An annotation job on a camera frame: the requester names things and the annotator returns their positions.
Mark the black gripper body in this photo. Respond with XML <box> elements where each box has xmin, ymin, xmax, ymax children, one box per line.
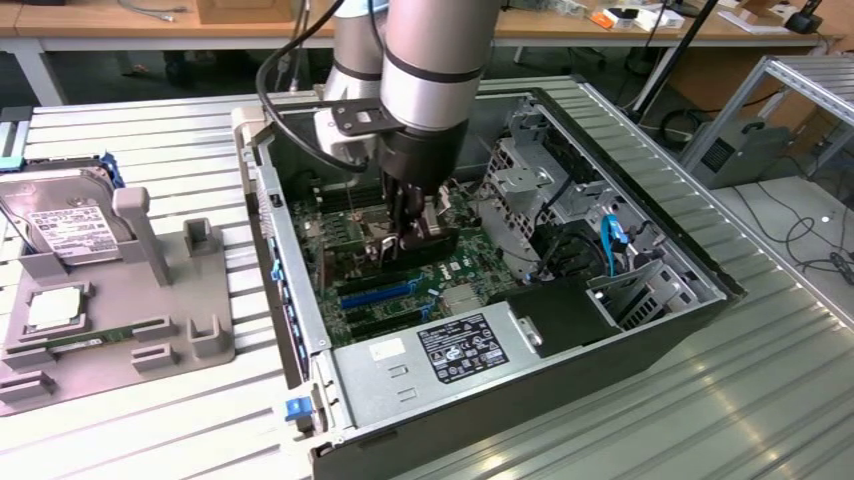
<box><xmin>377</xmin><ymin>119</ymin><xmax>469</xmax><ymax>199</ymax></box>

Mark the black Nvidia graphics card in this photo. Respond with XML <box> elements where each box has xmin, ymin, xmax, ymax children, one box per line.
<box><xmin>317</xmin><ymin>197</ymin><xmax>463</xmax><ymax>289</ymax></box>

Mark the metal socket cover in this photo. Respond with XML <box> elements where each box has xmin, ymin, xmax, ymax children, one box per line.
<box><xmin>436</xmin><ymin>180</ymin><xmax>463</xmax><ymax>214</ymax></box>

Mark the CPU socket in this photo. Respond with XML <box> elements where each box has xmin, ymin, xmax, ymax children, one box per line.
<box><xmin>356</xmin><ymin>204</ymin><xmax>389</xmax><ymax>249</ymax></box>

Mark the black RAM slot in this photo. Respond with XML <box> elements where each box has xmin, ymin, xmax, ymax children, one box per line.
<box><xmin>319</xmin><ymin>190</ymin><xmax>387</xmax><ymax>212</ymax></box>
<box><xmin>316</xmin><ymin>180</ymin><xmax>385</xmax><ymax>200</ymax></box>

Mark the thin metal locking lever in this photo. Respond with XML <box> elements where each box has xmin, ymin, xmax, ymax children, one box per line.
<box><xmin>339</xmin><ymin>172</ymin><xmax>356</xmax><ymax>221</ymax></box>

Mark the green motherboard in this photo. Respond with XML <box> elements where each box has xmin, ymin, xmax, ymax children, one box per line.
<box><xmin>287</xmin><ymin>174</ymin><xmax>528</xmax><ymax>349</ymax></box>

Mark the long black expansion slot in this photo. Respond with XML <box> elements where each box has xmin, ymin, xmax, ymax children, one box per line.
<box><xmin>349</xmin><ymin>310</ymin><xmax>429</xmax><ymax>340</ymax></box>
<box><xmin>335</xmin><ymin>274</ymin><xmax>416</xmax><ymax>298</ymax></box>

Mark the silver chipset heat sink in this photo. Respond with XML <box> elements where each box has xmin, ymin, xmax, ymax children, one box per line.
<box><xmin>439</xmin><ymin>285</ymin><xmax>485</xmax><ymax>314</ymax></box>

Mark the blue expansion slot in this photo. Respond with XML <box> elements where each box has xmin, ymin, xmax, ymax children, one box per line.
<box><xmin>339</xmin><ymin>285</ymin><xmax>419</xmax><ymax>310</ymax></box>

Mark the silver metal drive cage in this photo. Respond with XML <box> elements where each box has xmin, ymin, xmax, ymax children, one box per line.
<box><xmin>479</xmin><ymin>94</ymin><xmax>606</xmax><ymax>264</ymax></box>

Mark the blue expansion card retainer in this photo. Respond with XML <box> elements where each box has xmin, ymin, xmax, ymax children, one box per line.
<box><xmin>265</xmin><ymin>234</ymin><xmax>313</xmax><ymax>374</ymax></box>

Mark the black plastic box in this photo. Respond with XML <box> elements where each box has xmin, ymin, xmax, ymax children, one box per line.
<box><xmin>506</xmin><ymin>279</ymin><xmax>626</xmax><ymax>359</ymax></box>

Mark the long wooden desk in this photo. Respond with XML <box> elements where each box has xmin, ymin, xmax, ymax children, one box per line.
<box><xmin>0</xmin><ymin>0</ymin><xmax>846</xmax><ymax>106</ymax></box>

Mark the silver power supply unit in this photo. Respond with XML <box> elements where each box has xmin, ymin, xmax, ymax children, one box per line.
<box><xmin>331</xmin><ymin>301</ymin><xmax>546</xmax><ymax>431</ymax></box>

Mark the silver disk bay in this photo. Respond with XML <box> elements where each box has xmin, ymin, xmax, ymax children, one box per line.
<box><xmin>586</xmin><ymin>259</ymin><xmax>708</xmax><ymax>334</ymax></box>

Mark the black tripod pole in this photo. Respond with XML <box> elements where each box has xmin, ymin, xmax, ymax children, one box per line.
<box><xmin>626</xmin><ymin>0</ymin><xmax>722</xmax><ymax>124</ymax></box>

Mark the blue case latch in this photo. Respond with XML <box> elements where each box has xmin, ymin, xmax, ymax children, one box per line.
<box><xmin>279</xmin><ymin>395</ymin><xmax>313</xmax><ymax>421</ymax></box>

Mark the white and black box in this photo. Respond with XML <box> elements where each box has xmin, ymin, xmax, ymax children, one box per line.
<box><xmin>603</xmin><ymin>6</ymin><xmax>687</xmax><ymax>31</ymax></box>

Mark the blue disk caddy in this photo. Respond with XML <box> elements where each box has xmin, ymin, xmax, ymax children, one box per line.
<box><xmin>0</xmin><ymin>152</ymin><xmax>125</xmax><ymax>190</ymax></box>

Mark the black open PC case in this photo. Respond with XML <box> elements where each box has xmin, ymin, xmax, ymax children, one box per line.
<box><xmin>229</xmin><ymin>87</ymin><xmax>746</xmax><ymax>480</ymax></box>

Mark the dark grey control box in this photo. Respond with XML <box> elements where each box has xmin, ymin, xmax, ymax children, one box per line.
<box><xmin>696</xmin><ymin>119</ymin><xmax>812</xmax><ymax>189</ymax></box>

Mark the grey parts rack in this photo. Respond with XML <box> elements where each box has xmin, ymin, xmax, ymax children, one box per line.
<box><xmin>0</xmin><ymin>184</ymin><xmax>236</xmax><ymax>419</ymax></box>

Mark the silver hard disk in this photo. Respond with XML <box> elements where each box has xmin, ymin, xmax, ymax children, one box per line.
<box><xmin>0</xmin><ymin>167</ymin><xmax>135</xmax><ymax>266</ymax></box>

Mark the green RAM stick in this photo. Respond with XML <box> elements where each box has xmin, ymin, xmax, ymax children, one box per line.
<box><xmin>12</xmin><ymin>324</ymin><xmax>145</xmax><ymax>354</ymax></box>

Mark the silver CPU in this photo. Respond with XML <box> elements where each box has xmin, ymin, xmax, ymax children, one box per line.
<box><xmin>24</xmin><ymin>287</ymin><xmax>88</xmax><ymax>334</ymax></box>

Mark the flat white cardboard sheet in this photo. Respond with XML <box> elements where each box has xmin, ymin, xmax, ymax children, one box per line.
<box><xmin>716</xmin><ymin>9</ymin><xmax>794</xmax><ymax>35</ymax></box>

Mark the small brown cardboard box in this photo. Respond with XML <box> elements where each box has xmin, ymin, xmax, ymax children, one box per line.
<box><xmin>738</xmin><ymin>0</ymin><xmax>787</xmax><ymax>22</ymax></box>

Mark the grey aluminium stand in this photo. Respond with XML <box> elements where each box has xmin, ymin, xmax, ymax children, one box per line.
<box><xmin>0</xmin><ymin>105</ymin><xmax>33</xmax><ymax>160</ymax></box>

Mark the black desk device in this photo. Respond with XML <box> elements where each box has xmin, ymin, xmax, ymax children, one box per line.
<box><xmin>782</xmin><ymin>0</ymin><xmax>827</xmax><ymax>35</ymax></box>

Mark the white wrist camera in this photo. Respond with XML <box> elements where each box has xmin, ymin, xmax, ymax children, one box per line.
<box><xmin>311</xmin><ymin>98</ymin><xmax>405</xmax><ymax>161</ymax></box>

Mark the black wire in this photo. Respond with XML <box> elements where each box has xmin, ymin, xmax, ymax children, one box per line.
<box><xmin>532</xmin><ymin>227</ymin><xmax>606</xmax><ymax>284</ymax></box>

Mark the blue wire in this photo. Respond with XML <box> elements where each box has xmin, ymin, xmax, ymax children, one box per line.
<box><xmin>599</xmin><ymin>213</ymin><xmax>632</xmax><ymax>279</ymax></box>

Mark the grey cable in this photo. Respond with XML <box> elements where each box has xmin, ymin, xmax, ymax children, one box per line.
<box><xmin>117</xmin><ymin>0</ymin><xmax>189</xmax><ymax>22</ymax></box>

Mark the aluminium profile frame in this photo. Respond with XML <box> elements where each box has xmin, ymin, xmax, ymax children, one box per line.
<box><xmin>676</xmin><ymin>54</ymin><xmax>854</xmax><ymax>176</ymax></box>

